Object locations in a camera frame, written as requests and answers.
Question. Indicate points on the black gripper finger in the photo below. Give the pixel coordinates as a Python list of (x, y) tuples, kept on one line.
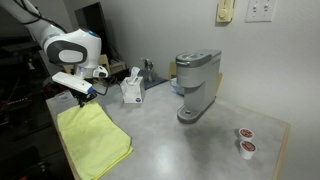
[(81, 103), (90, 99)]

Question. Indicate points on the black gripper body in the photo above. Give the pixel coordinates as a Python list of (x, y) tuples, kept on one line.
[(79, 95)]

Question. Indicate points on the yellow-green microfiber towel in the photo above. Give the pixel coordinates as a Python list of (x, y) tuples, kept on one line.
[(94, 143)]

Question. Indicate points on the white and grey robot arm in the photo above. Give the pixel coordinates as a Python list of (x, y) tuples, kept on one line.
[(81, 48)]

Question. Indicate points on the grey tissue box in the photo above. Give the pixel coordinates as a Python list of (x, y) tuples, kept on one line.
[(133, 96)]

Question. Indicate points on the dark blue placemat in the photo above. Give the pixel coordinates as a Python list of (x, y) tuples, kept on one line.
[(151, 82)]

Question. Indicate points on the glass jar with metal utensils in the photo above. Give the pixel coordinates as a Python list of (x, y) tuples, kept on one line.
[(148, 69)]

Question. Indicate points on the grey pod coffee machine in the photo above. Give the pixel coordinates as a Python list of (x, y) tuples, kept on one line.
[(197, 73)]

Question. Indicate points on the upper red-lid coffee pod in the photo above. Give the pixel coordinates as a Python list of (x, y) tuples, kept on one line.
[(245, 134)]

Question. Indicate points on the red-lid coffee pod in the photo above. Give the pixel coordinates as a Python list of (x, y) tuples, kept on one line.
[(245, 134), (247, 149)]

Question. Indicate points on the lower red-lid coffee pod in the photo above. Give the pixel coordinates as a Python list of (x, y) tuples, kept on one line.
[(247, 149)]

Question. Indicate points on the beige wall thermostat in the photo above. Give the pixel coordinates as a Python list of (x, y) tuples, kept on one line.
[(225, 11)]

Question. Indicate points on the white wall switch plate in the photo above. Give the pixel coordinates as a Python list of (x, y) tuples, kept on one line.
[(260, 10)]

